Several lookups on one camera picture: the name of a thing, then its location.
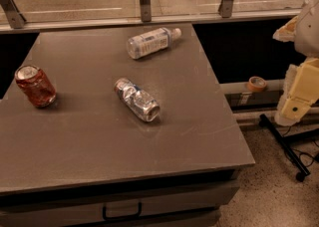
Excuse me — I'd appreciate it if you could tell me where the silver redbull can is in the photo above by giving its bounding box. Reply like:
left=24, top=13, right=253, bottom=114
left=114, top=78, right=160, bottom=122

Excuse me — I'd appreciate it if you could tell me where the brown tape roll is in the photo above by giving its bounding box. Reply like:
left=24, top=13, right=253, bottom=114
left=247, top=76, right=267, bottom=93

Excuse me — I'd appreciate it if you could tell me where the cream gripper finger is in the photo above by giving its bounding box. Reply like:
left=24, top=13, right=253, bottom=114
left=274, top=58, right=319, bottom=126
left=272, top=16, right=298, bottom=42

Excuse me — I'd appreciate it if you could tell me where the black wheeled stand base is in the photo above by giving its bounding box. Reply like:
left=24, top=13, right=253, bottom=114
left=259, top=114, right=319, bottom=182

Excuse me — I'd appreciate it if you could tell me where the black floor cable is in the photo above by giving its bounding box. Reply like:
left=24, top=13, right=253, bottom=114
left=282, top=125, right=319, bottom=169

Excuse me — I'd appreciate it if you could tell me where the clear plastic water bottle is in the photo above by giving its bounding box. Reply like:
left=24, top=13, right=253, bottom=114
left=127, top=27, right=181, bottom=60

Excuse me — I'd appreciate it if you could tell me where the black drawer handle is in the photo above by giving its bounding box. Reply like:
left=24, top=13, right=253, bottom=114
left=102, top=202, right=143, bottom=222

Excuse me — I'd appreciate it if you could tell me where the crumpled red soda can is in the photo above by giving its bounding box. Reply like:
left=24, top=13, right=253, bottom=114
left=15, top=65, right=56, bottom=108

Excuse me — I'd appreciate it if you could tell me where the left metal glass bracket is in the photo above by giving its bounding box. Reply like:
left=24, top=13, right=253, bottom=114
left=0, top=0, right=26, bottom=29

